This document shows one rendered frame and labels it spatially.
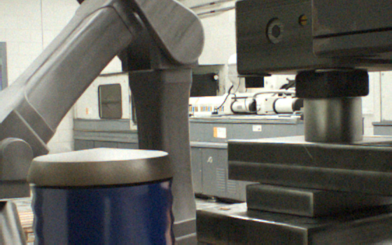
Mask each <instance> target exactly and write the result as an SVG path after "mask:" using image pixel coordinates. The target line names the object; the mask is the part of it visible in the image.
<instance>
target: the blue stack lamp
mask: <svg viewBox="0 0 392 245"><path fill-rule="evenodd" d="M172 180H173V177H172V176H171V177H169V178H164V179H160V180H155V181H145V182H139V183H124V184H115V185H85V186H57V185H38V184H33V183H30V184H29V186H30V188H31V192H32V199H31V205H30V207H31V211H32V213H33V215H34V217H33V221H32V224H31V226H32V231H33V233H34V245H175V241H176V237H175V234H174V231H173V228H174V221H175V217H174V212H173V210H172V207H173V203H174V197H173V192H172Z"/></svg>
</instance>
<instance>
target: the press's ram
mask: <svg viewBox="0 0 392 245"><path fill-rule="evenodd" d="M369 93H370V75H369V73H368V72H366V71H348V72H346V84H339V85H324V82H323V73H316V72H308V73H298V74H296V76H295V96H296V98H298V99H304V136H287V137H277V138H268V139H250V140H243V139H232V140H228V141H227V160H228V162H227V163H228V178H229V179H230V180H237V181H249V182H256V183H252V184H248V185H247V186H246V203H241V204H231V205H226V206H217V207H212V208H207V209H198V210H196V211H195V217H196V238H197V245H392V136H384V135H363V108H362V98H361V97H366V96H368V95H369Z"/></svg>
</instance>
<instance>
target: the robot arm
mask: <svg viewBox="0 0 392 245"><path fill-rule="evenodd" d="M77 2H78V4H79V7H78V8H77V9H76V10H75V12H74V15H73V17H72V19H71V20H70V21H69V23H68V24H67V25H66V26H65V28H63V30H62V31H61V32H60V33H59V34H58V35H57V36H56V37H55V38H54V40H53V41H52V42H51V43H50V44H49V45H48V46H47V47H46V48H45V50H44V51H43V52H42V53H41V54H40V55H39V56H38V57H37V58H36V59H35V60H34V61H33V62H32V63H31V64H30V65H29V66H28V67H27V68H26V69H25V70H24V71H23V72H22V74H21V75H20V76H18V77H17V78H16V79H15V80H14V81H13V82H12V83H11V84H10V85H9V86H8V87H7V88H6V89H4V90H2V91H0V200H4V199H15V198H27V197H30V194H31V188H30V186H29V184H30V183H29V182H27V174H28V171H29V167H30V164H31V162H32V160H33V159H34V158H37V157H41V156H44V155H47V154H49V152H50V149H49V147H47V146H46V145H47V144H48V142H49V141H50V140H51V139H52V138H53V137H54V135H55V133H56V132H57V128H58V126H59V125H60V123H61V121H62V119H63V118H64V116H65V115H66V114H67V112H69V111H70V109H71V108H72V106H73V105H74V104H75V103H76V102H77V101H78V100H79V98H80V97H81V96H82V95H83V93H84V92H85V91H86V90H87V89H88V88H89V87H90V86H91V84H92V83H93V82H94V81H95V79H96V78H97V77H98V76H99V74H100V73H101V72H102V71H103V70H104V69H105V68H106V67H107V66H108V64H109V63H110V62H111V61H112V60H113V58H114V57H115V56H117V58H118V59H119V60H120V61H121V71H127V72H128V83H129V89H130V91H131V93H132V98H133V102H134V109H135V115H136V129H137V141H138V150H145V151H162V152H166V153H168V154H169V155H170V157H171V162H172V164H173V167H174V170H175V172H176V174H175V175H173V176H172V177H173V180H172V187H171V189H172V192H173V197H174V203H173V207H172V210H173V212H174V217H175V221H174V228H173V231H174V234H175V237H176V241H175V245H197V238H196V217H195V211H196V210H197V206H196V202H195V195H194V190H193V176H192V165H191V153H190V130H189V98H190V88H191V85H192V70H191V68H195V67H199V61H198V58H199V56H200V55H201V54H202V51H203V49H204V42H205V35H204V28H203V25H202V22H201V20H200V19H199V17H198V16H197V15H196V13H194V12H193V11H192V10H190V9H189V8H188V7H186V6H184V5H183V4H182V3H180V1H178V0H77ZM0 245H28V244H27V240H26V237H25V232H24V230H23V226H22V222H21V220H20V215H19V212H18V208H17V206H16V204H15V203H14V202H12V201H0Z"/></svg>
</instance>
